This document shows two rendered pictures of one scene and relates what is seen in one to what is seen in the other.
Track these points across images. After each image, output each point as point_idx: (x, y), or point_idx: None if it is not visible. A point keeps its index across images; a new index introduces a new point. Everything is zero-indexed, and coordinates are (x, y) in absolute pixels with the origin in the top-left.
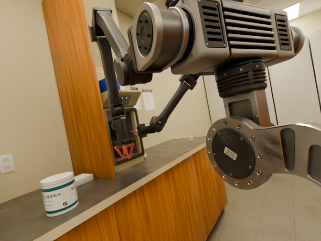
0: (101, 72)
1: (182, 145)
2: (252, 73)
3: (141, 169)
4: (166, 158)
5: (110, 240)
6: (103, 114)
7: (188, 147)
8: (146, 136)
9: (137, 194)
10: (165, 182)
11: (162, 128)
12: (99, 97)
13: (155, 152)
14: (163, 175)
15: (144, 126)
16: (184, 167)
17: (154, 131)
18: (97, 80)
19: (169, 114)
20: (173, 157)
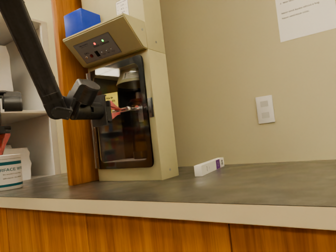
0: (90, 4)
1: (327, 182)
2: None
3: (82, 189)
4: (135, 192)
5: (2, 249)
6: (62, 81)
7: (249, 195)
8: (106, 123)
9: (31, 219)
10: (85, 240)
11: (46, 112)
12: (58, 55)
13: (239, 175)
14: (82, 221)
15: (102, 101)
16: (165, 245)
17: (71, 116)
18: (57, 28)
19: (32, 78)
20: (132, 195)
